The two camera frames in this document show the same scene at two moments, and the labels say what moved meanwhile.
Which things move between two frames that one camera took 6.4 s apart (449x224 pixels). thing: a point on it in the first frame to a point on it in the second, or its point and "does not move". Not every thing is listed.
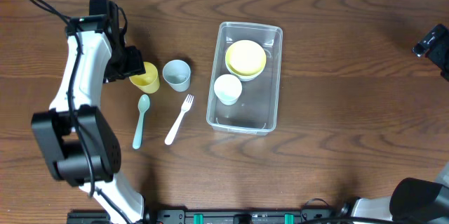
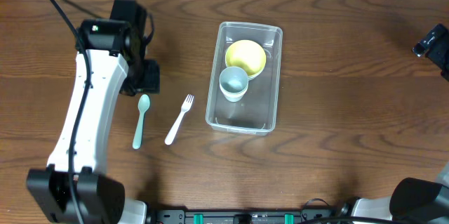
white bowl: [247, 78] does not move
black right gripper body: [433, 45] does not move
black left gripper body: [130, 62] to [148, 78]
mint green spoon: [143, 104] does not move
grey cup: [177, 74] to [233, 82]
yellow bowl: [246, 60] does not move
